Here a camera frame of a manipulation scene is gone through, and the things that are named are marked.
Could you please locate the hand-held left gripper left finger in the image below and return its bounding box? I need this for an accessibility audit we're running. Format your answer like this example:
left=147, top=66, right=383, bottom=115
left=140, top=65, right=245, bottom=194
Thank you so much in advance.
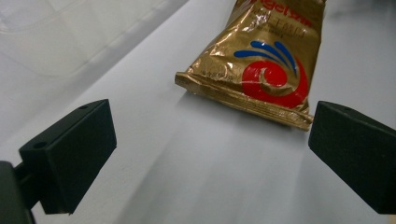
left=14, top=99, right=118, bottom=216

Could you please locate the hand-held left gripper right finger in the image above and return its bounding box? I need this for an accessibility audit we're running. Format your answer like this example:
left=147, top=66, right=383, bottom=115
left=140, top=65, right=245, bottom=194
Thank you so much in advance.
left=307, top=100, right=396, bottom=216

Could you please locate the gold foil snack packet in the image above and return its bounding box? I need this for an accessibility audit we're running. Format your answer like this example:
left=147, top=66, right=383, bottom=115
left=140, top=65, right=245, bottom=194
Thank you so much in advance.
left=174, top=0, right=327, bottom=132

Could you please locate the clear plastic storage box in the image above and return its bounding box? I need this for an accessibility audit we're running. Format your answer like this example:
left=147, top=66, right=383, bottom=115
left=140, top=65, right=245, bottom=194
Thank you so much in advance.
left=0, top=0, right=191, bottom=78

